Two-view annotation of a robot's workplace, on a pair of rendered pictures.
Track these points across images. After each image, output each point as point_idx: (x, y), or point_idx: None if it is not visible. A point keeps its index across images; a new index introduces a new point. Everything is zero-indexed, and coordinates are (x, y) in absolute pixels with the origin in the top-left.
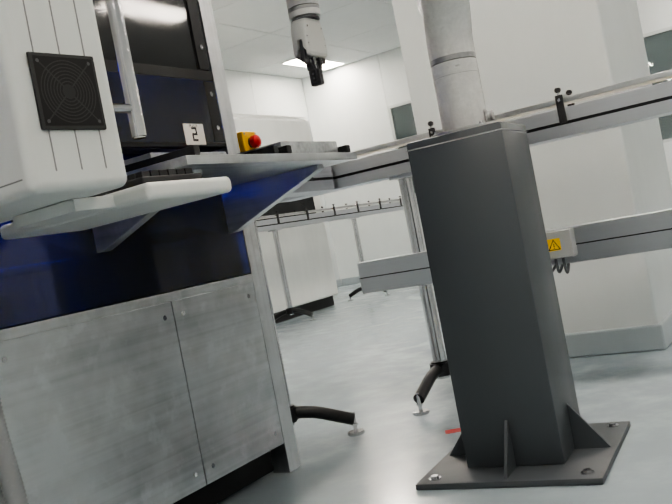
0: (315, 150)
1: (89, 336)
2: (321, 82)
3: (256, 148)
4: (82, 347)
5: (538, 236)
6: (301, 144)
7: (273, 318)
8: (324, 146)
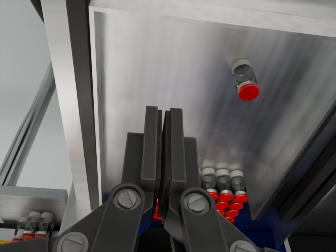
0: (216, 10)
1: None
2: (181, 109)
3: (335, 104)
4: None
5: None
6: (283, 26)
7: (40, 92)
8: (165, 8)
